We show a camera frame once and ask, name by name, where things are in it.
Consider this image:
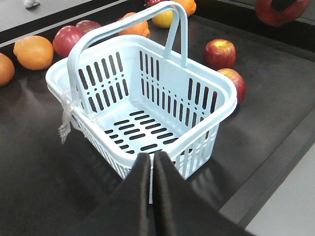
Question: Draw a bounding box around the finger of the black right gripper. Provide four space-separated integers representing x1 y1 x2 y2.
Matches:
270 0 296 11

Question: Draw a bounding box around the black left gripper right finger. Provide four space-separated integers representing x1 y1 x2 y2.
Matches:
153 151 250 236

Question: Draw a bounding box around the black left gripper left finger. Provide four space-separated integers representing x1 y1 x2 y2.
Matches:
73 153 156 236

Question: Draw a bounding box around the red apple front bottom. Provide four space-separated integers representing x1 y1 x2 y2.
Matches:
255 0 311 27

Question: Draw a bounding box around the light blue plastic basket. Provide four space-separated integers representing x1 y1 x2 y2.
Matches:
45 0 238 204

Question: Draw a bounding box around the yellow orange fruit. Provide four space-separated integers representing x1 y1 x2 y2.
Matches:
152 10 173 29

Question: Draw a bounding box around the red apple in row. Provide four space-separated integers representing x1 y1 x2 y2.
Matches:
53 26 84 58

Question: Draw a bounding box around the dark red apple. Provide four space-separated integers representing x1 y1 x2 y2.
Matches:
75 20 101 34

